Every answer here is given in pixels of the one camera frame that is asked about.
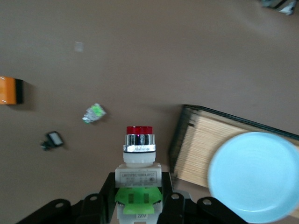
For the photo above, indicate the red push button switch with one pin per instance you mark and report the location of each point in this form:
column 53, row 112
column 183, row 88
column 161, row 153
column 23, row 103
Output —
column 139, row 140

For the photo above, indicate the light blue plate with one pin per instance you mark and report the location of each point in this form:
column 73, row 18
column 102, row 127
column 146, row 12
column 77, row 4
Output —
column 252, row 177

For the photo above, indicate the silver metal bracket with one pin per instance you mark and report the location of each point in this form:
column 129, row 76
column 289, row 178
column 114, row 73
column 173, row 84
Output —
column 278, row 5

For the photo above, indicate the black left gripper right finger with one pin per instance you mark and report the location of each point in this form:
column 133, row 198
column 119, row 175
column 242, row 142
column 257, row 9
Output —
column 177, row 210

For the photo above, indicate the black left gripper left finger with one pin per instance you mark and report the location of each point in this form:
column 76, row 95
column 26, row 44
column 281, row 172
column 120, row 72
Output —
column 93, row 210

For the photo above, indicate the small square tape patch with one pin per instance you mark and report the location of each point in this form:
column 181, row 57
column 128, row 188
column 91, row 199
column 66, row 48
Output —
column 79, row 46

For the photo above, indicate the small black switch part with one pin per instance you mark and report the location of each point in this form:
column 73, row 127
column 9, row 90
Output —
column 54, row 139

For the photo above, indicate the green white contact block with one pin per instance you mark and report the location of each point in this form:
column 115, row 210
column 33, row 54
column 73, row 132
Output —
column 93, row 114

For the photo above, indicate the wooden shelf board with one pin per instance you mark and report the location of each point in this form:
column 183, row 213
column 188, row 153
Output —
column 198, row 144

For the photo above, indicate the orange button enclosure box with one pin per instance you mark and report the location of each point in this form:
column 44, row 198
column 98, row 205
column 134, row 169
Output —
column 8, row 89

